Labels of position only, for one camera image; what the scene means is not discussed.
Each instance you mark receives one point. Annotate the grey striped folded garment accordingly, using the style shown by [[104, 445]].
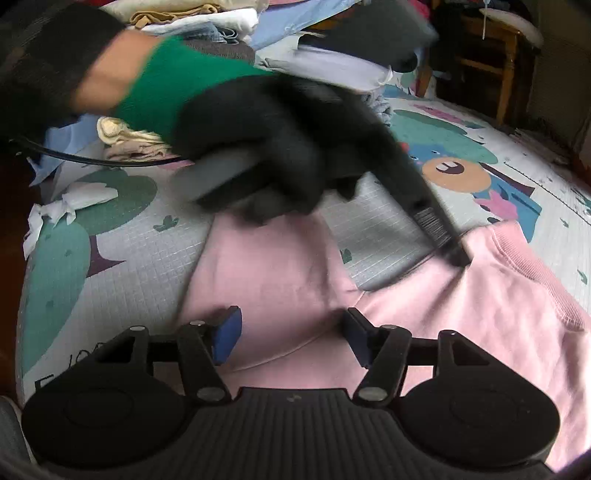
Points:
[[378, 104]]

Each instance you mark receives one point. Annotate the light blue sheet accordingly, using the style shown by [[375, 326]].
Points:
[[295, 21]]

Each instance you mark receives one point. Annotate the printed animal play mat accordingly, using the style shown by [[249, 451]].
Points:
[[138, 277]]

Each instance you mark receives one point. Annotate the wooden chair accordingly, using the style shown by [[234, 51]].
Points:
[[508, 60]]

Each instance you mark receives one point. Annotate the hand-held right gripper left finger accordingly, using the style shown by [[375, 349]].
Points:
[[228, 333]]

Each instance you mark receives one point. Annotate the black folded garment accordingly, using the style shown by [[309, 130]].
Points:
[[369, 32]]

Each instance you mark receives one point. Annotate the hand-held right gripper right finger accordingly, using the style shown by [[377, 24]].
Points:
[[358, 338]]

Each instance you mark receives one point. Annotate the torn white paper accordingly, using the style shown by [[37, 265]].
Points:
[[83, 196]]

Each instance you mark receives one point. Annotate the person's left forearm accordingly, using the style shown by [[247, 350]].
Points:
[[46, 69]]

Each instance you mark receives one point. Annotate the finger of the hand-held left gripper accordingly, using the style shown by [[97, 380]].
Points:
[[457, 254]]

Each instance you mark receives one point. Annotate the dark hanging garment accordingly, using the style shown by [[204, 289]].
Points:
[[445, 50]]

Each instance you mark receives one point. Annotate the stack of folded clothes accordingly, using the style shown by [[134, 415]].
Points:
[[207, 16]]

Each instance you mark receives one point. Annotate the light grey folded garment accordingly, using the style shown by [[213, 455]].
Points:
[[332, 69]]

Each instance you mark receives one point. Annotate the grey cloth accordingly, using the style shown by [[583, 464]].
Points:
[[11, 434]]

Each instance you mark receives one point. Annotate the person's left hand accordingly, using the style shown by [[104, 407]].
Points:
[[277, 120]]

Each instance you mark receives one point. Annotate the pink sweatshirt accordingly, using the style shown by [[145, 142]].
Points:
[[461, 323]]

